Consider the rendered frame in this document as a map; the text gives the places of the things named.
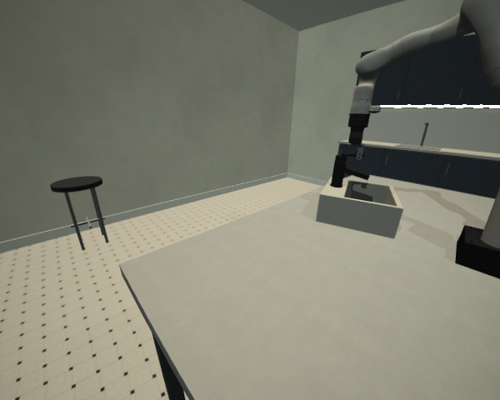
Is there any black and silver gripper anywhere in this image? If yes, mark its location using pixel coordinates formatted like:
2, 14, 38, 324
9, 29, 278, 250
348, 100, 381, 160

